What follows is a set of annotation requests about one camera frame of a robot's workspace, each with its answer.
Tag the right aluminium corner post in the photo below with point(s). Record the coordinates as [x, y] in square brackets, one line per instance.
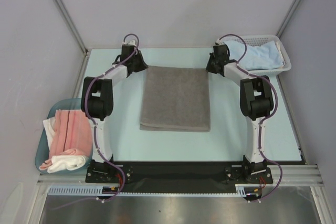
[289, 15]

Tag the white perforated plastic basket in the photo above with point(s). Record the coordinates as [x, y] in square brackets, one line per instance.
[258, 40]

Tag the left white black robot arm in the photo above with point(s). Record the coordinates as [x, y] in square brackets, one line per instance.
[97, 100]

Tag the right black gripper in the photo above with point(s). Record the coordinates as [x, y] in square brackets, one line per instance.
[212, 64]

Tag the white towel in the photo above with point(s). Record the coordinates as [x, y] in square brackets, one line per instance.
[69, 161]

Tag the left aluminium corner post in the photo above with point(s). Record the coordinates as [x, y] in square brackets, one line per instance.
[71, 25]

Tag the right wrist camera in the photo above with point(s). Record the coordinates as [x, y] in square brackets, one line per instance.
[219, 42]

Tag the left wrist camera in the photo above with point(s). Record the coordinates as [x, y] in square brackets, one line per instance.
[132, 42]

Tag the grey terry towel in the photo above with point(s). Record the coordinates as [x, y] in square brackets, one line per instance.
[176, 99]

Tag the pink striped towel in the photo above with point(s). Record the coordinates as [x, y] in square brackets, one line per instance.
[73, 133]

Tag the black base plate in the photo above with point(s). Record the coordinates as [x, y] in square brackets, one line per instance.
[175, 174]

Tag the aluminium corner post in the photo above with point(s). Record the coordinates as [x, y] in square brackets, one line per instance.
[71, 25]
[289, 15]

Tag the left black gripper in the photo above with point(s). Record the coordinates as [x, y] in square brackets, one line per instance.
[143, 65]

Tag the teal plastic tray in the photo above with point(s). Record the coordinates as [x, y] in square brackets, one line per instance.
[42, 152]

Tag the light blue towel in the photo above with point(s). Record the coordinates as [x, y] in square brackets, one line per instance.
[265, 57]

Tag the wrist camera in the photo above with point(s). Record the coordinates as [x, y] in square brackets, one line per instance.
[219, 42]
[132, 42]

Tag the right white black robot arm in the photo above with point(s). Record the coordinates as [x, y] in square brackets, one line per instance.
[255, 100]

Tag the slotted cable duct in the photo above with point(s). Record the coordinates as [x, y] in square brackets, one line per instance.
[109, 191]

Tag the aluminium frame rail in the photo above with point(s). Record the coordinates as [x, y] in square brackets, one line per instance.
[292, 175]

